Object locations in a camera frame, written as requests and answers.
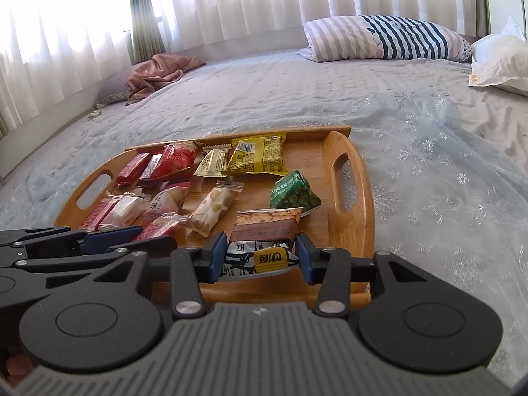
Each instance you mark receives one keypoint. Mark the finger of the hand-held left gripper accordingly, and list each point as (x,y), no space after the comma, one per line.
(140,249)
(111,237)

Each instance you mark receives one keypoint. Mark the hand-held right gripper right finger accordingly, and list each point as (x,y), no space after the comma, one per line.
(306,260)

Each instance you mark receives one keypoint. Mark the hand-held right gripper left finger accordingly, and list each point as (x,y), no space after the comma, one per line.
(217,255)

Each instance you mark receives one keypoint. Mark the pink wafer packet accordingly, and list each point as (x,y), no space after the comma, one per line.
(99,214)

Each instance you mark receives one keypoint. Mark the white candy packet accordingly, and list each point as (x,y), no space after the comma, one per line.
(123,212)

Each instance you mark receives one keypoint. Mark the red clear snack packet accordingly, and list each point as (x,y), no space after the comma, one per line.
(159,225)

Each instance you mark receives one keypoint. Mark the black white snack packet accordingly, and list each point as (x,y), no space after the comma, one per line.
(255,262)

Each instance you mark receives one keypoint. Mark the clear nougat candy packet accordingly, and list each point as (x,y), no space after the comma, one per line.
(212,210)

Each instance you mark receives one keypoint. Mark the pink pastry packet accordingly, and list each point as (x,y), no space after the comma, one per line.
(165,202)

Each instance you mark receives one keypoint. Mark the brown peanut snack packet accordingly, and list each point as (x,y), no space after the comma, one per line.
(264,225)

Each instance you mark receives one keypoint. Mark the green pea snack packet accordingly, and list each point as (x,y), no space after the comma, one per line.
(293,194)

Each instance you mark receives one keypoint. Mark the long red snack packet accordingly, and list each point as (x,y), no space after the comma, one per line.
(132,169)

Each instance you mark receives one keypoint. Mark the yellow snack packet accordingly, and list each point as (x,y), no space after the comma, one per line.
(255,156)

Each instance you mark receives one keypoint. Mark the wooden serving tray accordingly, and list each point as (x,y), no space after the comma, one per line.
(313,152)

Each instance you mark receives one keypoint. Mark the small pale object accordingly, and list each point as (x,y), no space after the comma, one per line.
(93,114)

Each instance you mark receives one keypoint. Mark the mauve pillow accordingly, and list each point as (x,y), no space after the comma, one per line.
(111,86)

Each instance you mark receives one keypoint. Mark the grey snowflake bedspread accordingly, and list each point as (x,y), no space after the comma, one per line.
(433,173)

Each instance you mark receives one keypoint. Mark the pink crumpled cloth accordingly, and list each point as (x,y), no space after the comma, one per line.
(161,74)

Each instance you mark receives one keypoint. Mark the green curtain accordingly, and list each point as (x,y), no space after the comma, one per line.
(480,0)
(144,16)

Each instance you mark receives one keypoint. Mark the striped pillow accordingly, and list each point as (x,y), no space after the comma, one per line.
(371,37)

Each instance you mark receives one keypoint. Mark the white pillow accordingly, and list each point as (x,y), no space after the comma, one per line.
(503,62)

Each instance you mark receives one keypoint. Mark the white wardrobe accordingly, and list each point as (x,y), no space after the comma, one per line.
(509,0)

